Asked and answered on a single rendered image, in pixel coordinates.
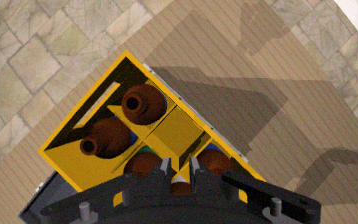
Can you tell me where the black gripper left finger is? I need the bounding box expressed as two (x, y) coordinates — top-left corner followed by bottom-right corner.
(40, 158), (172, 224)

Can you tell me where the yellow bottle crate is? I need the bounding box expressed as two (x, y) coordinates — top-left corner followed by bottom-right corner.
(38, 50), (266, 192)

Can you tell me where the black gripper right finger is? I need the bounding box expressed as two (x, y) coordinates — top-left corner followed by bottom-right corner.
(189, 157), (321, 224)

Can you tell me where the grey square tray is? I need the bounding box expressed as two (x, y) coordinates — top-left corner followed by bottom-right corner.
(18, 170), (79, 224)

